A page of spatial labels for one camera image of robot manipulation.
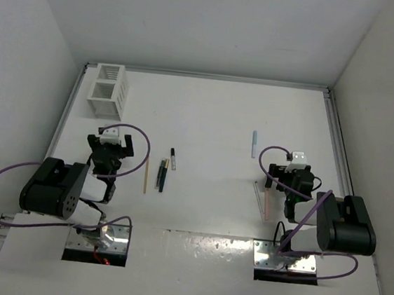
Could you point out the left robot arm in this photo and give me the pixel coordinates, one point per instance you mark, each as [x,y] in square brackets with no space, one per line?
[72,192]

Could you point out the thin clear silver stick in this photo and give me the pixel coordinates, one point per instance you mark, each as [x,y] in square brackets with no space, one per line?
[259,202]

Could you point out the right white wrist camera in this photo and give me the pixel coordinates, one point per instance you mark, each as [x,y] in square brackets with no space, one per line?
[298,161]

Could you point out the thin wooden stick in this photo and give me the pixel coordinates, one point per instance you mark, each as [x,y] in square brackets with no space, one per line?
[146,175]

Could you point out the black grey makeup pencil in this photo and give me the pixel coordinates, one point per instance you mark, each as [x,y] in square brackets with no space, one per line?
[160,171]

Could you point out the white two-slot organizer box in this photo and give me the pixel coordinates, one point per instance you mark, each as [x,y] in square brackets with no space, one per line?
[109,91]

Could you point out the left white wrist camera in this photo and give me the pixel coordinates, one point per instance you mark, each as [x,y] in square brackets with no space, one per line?
[110,136]

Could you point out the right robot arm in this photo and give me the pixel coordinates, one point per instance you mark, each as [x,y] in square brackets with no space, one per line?
[323,222]

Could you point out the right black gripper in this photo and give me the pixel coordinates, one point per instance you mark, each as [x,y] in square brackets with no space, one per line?
[277,172]

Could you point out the light blue makeup tube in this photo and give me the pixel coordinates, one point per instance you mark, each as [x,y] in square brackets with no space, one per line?
[254,144]

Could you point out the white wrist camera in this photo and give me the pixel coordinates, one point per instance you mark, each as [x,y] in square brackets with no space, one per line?
[110,136]
[298,161]

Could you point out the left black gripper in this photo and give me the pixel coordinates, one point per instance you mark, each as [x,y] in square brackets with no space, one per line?
[95,142]

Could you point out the aluminium frame rail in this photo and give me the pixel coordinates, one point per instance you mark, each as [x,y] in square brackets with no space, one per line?
[338,146]

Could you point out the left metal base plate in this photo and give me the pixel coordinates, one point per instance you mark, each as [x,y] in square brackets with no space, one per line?
[117,239]

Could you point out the metal base plate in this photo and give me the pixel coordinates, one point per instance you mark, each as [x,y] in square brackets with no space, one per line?
[265,258]
[117,239]

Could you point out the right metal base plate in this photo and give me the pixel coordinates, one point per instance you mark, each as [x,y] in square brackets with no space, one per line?
[265,258]

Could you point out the dark green gold pencil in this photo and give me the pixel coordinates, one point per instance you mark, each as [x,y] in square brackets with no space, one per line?
[163,176]

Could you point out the black clear mascara tube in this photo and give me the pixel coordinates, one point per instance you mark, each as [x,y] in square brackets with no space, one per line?
[173,159]

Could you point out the pink makeup stick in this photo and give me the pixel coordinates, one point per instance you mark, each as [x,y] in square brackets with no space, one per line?
[266,204]

